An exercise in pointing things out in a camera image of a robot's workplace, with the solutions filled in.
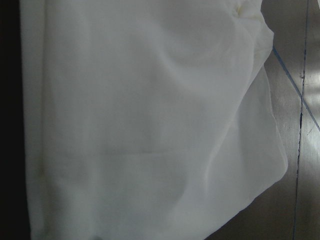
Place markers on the cream long-sleeve cat shirt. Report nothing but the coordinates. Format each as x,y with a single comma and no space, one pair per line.
145,119

